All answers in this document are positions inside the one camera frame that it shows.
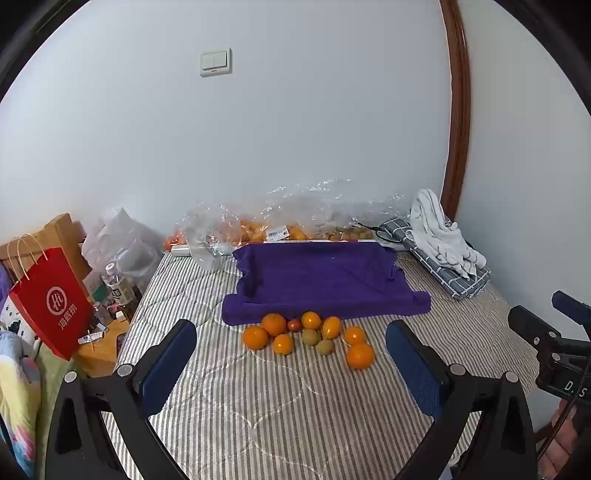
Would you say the purple towel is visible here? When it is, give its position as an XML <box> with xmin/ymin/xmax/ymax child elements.
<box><xmin>222</xmin><ymin>241</ymin><xmax>432</xmax><ymax>326</ymax></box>

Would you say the white light switch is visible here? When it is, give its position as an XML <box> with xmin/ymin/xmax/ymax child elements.
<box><xmin>200</xmin><ymin>47</ymin><xmax>233</xmax><ymax>78</ymax></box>

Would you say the colourful blanket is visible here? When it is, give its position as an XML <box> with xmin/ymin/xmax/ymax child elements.
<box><xmin>0</xmin><ymin>330</ymin><xmax>62</xmax><ymax>479</ymax></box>

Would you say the person's right hand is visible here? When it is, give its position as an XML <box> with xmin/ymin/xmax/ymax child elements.
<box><xmin>538</xmin><ymin>401</ymin><xmax>583</xmax><ymax>480</ymax></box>

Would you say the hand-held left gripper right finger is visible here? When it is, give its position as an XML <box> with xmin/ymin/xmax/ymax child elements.
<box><xmin>385</xmin><ymin>320</ymin><xmax>539</xmax><ymax>480</ymax></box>

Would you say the white power strip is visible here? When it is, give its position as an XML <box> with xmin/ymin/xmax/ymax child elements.
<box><xmin>0</xmin><ymin>295</ymin><xmax>38</xmax><ymax>343</ymax></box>

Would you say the black cable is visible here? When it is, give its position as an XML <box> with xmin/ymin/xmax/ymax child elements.
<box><xmin>358</xmin><ymin>222</ymin><xmax>411</xmax><ymax>252</ymax></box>

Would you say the white plastic wrap roll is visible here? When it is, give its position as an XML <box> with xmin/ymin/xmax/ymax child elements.
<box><xmin>171</xmin><ymin>244</ymin><xmax>234</xmax><ymax>257</ymax></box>

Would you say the grey checked cloth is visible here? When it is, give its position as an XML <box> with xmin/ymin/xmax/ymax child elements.
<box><xmin>379</xmin><ymin>217</ymin><xmax>492</xmax><ymax>302</ymax></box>

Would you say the wooden nightstand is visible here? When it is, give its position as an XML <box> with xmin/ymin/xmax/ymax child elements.
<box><xmin>73</xmin><ymin>318</ymin><xmax>131</xmax><ymax>378</ymax></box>

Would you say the brown wooden door frame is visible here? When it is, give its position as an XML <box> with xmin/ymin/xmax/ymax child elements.
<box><xmin>438</xmin><ymin>0</ymin><xmax>472</xmax><ymax>219</ymax></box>

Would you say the grey plastic bag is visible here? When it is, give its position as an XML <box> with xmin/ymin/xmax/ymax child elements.
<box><xmin>82</xmin><ymin>208</ymin><xmax>163</xmax><ymax>292</ymax></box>

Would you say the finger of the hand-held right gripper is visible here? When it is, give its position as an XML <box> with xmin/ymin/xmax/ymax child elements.
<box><xmin>508</xmin><ymin>305</ymin><xmax>561</xmax><ymax>358</ymax></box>
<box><xmin>551</xmin><ymin>290</ymin><xmax>591</xmax><ymax>324</ymax></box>

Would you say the clear plastic bag of oranges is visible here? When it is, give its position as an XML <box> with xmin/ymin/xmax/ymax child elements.
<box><xmin>238</xmin><ymin>180</ymin><xmax>361</xmax><ymax>244</ymax></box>

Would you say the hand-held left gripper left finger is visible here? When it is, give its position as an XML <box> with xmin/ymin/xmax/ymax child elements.
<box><xmin>44</xmin><ymin>318</ymin><xmax>199</xmax><ymax>480</ymax></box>

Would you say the large spotted orange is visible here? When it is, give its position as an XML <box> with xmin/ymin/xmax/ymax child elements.
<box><xmin>261</xmin><ymin>312</ymin><xmax>288</xmax><ymax>337</ymax></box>

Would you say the white striped towel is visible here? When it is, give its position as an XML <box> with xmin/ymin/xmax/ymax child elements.
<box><xmin>409</xmin><ymin>188</ymin><xmax>488</xmax><ymax>280</ymax></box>

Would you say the clear water bottle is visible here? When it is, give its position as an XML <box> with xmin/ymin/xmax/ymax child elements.
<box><xmin>104</xmin><ymin>263</ymin><xmax>133</xmax><ymax>308</ymax></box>

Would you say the red paper bag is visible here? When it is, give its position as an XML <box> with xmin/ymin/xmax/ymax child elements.
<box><xmin>7</xmin><ymin>233</ymin><xmax>95</xmax><ymax>361</ymax></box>

